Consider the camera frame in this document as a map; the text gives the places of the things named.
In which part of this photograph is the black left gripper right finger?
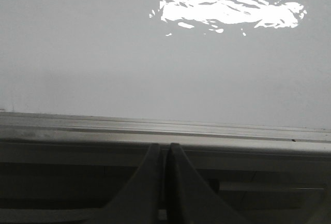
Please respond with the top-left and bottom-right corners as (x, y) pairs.
(165, 143), (248, 223)

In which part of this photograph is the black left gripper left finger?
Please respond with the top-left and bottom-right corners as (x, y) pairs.
(86, 144), (163, 223)

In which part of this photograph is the white whiteboard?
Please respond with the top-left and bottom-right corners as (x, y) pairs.
(1, 0), (330, 171)

